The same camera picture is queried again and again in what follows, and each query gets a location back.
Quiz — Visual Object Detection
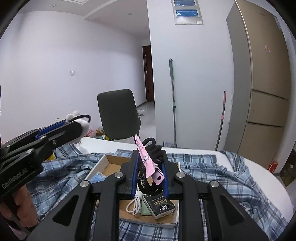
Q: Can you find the white bunny plush keychain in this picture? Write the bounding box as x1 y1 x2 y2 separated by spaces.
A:
65 110 90 144

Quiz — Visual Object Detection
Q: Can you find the black Face tissue pack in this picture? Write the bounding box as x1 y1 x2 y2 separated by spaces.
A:
143 194 176 220

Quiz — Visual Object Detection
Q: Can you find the white charging cable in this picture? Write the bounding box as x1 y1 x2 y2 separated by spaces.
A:
125 191 144 217

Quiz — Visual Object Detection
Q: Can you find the pink patterned hair clip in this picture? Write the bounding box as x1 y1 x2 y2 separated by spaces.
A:
135 135 165 185

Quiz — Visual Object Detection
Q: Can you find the person's left hand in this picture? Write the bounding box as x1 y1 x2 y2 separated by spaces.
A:
12 185 39 228

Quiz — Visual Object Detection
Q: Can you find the blue plaid shirt cloth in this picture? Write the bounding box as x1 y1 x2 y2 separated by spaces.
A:
27 144 288 240

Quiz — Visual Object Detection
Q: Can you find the open cardboard box tray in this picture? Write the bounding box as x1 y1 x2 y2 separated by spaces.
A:
85 152 179 228

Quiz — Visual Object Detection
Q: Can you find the black office chair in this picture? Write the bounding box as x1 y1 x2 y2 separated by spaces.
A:
97 89 141 141

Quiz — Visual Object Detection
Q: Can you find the green paper card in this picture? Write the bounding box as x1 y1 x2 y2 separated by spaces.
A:
141 196 152 216

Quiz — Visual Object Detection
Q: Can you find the dark wooden door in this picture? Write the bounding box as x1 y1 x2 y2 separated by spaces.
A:
142 45 154 102

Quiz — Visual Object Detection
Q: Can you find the gold three-door refrigerator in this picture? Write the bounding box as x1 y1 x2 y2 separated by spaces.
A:
224 1 291 168

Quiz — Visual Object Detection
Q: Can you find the pink handled broom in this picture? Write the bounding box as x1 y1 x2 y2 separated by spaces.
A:
215 90 227 151

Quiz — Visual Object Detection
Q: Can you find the wall electrical panel box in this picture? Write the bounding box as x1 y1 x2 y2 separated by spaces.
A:
171 0 203 25

